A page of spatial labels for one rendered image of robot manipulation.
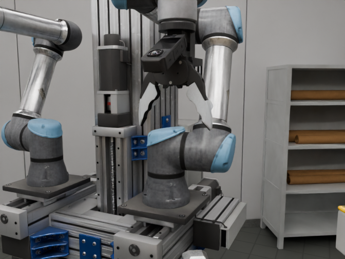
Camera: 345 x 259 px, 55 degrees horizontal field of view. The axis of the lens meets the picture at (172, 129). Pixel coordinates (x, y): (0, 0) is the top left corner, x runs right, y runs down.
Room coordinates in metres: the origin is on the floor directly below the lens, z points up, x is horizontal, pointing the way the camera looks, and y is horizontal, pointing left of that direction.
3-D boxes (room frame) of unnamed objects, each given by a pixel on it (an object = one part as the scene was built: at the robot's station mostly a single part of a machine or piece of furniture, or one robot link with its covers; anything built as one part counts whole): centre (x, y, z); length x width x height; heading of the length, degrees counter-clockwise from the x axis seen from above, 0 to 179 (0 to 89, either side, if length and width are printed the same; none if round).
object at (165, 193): (1.01, 0.02, 1.09); 0.15 x 0.15 x 0.10
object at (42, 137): (1.22, 0.48, 1.20); 0.13 x 0.12 x 0.14; 58
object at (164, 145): (1.01, 0.01, 1.20); 0.13 x 0.12 x 0.14; 72
